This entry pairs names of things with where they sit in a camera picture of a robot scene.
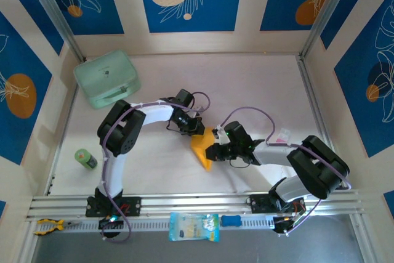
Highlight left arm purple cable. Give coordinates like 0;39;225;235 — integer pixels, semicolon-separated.
100;91;212;245

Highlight clear pink plastic box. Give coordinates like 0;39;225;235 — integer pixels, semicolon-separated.
275;126;292;144

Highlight yellow handled pliers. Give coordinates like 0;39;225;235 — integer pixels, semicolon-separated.
33;218;82;236

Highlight aluminium frame post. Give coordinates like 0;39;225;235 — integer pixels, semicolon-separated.
22;0;87;62
297;0;370;62

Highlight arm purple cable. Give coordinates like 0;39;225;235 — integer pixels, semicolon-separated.
222;106;352;237
100;91;212;245

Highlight light blue snack packet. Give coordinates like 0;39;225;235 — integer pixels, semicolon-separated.
168;212;221;243

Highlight orange cloth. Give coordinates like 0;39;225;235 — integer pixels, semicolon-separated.
190;126;223;172

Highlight green can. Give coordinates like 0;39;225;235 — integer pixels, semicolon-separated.
74;148;99;171

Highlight aluminium side rail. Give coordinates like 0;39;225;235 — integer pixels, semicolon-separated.
297;58;344;192
44;89;79;196

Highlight white slotted cable duct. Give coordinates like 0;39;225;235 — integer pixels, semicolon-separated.
30;213;275;233

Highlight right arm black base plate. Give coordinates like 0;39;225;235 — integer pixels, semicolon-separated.
245;193;307;215

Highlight mint green zip pouch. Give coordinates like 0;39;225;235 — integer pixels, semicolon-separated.
73;49;142;110

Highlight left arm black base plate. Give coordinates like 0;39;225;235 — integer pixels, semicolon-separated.
85;195;142;217

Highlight blue bone shaped block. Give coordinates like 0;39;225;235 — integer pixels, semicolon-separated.
221;214;241;227

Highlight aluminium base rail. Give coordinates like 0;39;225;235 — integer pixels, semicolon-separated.
26;189;367;224

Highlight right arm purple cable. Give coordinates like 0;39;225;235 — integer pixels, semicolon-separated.
222;106;352;237

